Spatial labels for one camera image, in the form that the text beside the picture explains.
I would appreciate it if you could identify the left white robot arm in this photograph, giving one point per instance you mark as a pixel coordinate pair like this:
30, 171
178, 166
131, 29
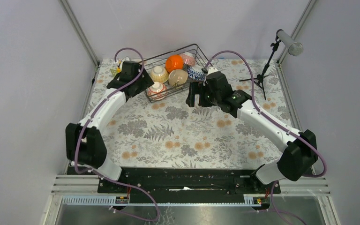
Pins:
84, 142

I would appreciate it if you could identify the orange bowl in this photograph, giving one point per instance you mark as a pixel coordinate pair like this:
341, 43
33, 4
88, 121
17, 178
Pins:
173, 62

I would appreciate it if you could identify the yellow dotted white bowl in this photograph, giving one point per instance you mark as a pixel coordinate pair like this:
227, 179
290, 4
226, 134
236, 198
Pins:
159, 74

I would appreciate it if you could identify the red patterned white bowl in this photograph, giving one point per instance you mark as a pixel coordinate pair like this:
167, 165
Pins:
157, 91

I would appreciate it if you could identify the cream white bowl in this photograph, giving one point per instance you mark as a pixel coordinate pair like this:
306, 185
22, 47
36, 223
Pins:
177, 77

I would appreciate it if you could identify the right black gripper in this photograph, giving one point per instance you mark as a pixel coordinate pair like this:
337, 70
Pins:
196, 88

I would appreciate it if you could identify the blue patterned bowl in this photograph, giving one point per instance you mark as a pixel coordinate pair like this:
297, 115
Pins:
196, 73

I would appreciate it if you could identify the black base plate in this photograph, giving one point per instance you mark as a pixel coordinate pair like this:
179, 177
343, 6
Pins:
180, 185

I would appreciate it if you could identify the black wire dish rack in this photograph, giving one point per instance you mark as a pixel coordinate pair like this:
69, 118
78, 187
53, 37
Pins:
159, 60

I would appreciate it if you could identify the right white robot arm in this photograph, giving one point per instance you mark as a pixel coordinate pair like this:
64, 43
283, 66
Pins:
298, 148

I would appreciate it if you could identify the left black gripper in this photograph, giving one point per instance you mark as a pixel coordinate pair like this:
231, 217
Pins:
146, 81

